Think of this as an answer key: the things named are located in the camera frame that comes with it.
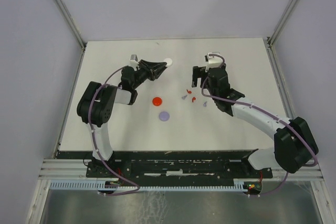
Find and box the purple round charging case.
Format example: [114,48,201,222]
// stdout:
[159,111,170,122]

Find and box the left aluminium frame post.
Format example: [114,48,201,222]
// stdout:
[39,0,87,49]

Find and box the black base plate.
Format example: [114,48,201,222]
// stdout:
[86,151,274,183]

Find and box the white slotted cable duct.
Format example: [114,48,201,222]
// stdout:
[49,179,249,190]

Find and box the aluminium frame post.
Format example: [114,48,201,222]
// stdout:
[267,0,300,48]
[39,0,87,49]

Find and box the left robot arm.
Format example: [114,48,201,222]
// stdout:
[77,55,173,177]

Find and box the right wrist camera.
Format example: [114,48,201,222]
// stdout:
[205,52,225,72]

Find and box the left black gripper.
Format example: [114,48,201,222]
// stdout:
[132,59,168,90]

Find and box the white round charging case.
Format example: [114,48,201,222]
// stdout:
[164,58,173,68]

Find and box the orange round charging case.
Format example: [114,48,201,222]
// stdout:
[152,97,163,106]

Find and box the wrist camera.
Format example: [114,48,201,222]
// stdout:
[129,55,138,68]
[205,52,225,72]

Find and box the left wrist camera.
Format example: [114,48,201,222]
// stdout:
[129,55,138,68]

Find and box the right aluminium frame post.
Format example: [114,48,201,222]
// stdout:
[267,0,300,48]

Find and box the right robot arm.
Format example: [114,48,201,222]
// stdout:
[192,66,319,177]

